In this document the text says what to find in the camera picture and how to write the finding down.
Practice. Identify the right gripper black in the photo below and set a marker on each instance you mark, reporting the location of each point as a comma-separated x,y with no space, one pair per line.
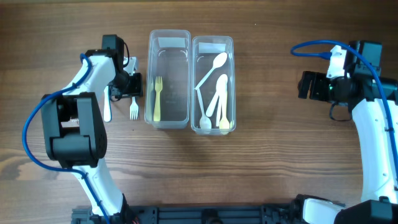
313,86

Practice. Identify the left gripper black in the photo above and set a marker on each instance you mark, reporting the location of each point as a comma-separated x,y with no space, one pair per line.
135,84

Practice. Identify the light blue plastic fork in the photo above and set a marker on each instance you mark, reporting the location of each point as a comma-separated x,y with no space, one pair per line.
107,116

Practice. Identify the white fork container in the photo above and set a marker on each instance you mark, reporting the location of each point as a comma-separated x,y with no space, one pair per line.
134,109

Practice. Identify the yellow plastic fork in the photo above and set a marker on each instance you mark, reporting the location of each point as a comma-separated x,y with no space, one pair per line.
158,89

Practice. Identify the white slim plastic spoon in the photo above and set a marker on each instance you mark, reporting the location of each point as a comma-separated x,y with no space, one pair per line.
205,122

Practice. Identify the yellow plastic spoon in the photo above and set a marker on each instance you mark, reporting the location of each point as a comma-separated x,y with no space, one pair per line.
224,123

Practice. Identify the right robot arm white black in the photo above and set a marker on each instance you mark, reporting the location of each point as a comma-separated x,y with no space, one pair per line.
353,80

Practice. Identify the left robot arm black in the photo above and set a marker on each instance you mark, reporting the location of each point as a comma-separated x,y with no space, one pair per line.
74,131

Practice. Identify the left clear plastic container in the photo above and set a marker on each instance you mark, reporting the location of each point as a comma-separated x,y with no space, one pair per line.
169,57

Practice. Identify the clear plastic container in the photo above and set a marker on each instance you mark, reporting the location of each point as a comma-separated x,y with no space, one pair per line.
169,57
204,50

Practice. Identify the right clear plastic container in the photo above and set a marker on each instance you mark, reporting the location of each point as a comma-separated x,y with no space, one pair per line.
204,50

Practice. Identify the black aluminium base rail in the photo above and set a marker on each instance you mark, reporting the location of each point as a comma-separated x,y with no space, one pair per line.
260,214

